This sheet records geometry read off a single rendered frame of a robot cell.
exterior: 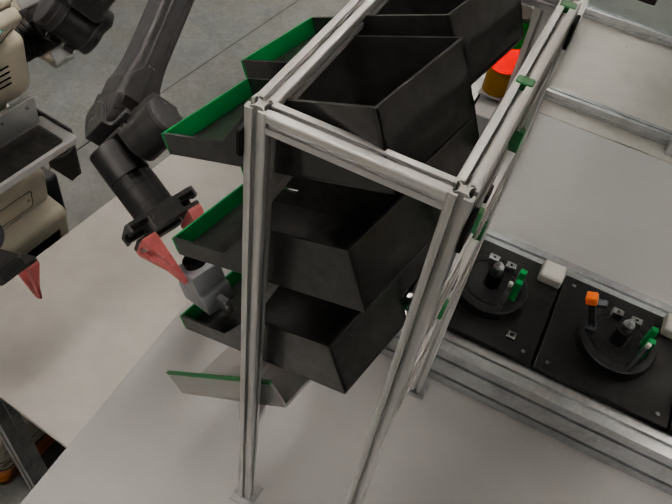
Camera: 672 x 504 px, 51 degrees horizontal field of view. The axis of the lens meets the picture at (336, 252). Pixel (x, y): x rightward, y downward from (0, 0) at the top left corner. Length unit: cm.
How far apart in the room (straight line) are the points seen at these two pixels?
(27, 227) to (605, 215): 132
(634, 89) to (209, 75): 191
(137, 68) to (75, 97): 228
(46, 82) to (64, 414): 227
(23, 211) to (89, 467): 65
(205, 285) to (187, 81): 248
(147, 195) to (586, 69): 159
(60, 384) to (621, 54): 182
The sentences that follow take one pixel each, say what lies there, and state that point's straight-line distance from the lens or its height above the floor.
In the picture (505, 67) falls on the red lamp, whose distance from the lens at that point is 128.
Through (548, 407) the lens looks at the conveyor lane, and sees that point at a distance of 131.
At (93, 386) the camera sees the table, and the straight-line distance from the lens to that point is 134.
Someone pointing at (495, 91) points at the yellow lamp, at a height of 127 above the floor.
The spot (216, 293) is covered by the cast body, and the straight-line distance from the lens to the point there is 92.
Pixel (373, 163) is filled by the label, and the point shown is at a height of 166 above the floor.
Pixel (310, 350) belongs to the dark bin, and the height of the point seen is 134.
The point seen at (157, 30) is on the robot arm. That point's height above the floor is 143.
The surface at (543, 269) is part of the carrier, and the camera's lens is 143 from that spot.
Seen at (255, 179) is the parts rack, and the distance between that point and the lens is 60.
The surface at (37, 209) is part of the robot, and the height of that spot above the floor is 80.
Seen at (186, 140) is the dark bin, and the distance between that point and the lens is 71.
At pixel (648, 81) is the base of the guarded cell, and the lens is 231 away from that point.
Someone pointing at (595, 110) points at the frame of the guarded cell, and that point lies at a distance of 206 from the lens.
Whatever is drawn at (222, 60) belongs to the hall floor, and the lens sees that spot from 347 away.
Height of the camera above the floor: 201
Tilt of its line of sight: 50 degrees down
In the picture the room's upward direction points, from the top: 10 degrees clockwise
